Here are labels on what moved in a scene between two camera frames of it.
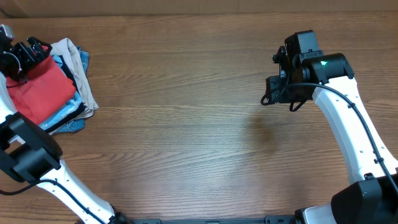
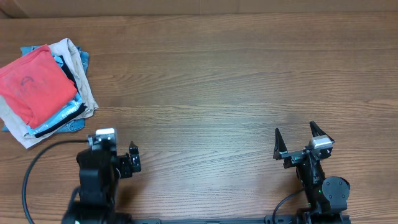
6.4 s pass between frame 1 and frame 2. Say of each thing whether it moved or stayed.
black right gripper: moved
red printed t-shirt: stayed
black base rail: stayed
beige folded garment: stayed
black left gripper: moved
